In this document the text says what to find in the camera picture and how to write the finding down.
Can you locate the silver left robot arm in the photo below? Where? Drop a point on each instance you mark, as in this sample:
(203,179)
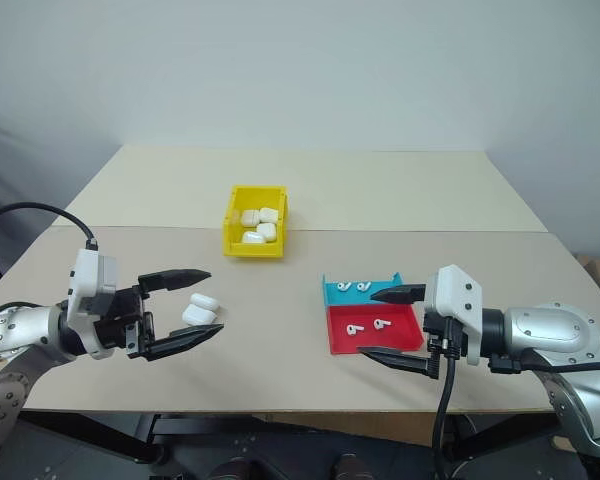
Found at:
(15,330)

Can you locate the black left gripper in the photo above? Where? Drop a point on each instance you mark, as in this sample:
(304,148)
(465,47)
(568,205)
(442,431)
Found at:
(120,312)

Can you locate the white earbud case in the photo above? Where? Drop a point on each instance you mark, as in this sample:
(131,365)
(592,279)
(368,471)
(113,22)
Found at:
(198,312)

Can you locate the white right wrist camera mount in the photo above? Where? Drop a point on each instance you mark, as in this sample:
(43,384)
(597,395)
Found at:
(455,295)

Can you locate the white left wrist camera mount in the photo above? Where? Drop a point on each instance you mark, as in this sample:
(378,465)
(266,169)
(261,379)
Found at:
(91,272)

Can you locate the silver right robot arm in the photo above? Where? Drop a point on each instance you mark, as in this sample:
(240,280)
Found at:
(550,332)

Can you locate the yellow plastic bin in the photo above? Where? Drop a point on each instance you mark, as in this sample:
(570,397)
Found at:
(232,240)

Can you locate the blue plastic tray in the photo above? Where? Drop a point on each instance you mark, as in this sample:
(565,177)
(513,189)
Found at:
(380,289)

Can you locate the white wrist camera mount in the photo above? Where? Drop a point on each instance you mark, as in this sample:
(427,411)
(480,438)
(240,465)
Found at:
(455,295)
(91,272)

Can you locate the black table frame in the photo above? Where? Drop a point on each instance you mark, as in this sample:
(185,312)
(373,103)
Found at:
(205,425)

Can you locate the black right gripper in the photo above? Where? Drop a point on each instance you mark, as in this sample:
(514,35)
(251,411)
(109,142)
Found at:
(447,337)

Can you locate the red plastic tray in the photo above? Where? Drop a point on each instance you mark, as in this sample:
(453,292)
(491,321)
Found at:
(370,340)

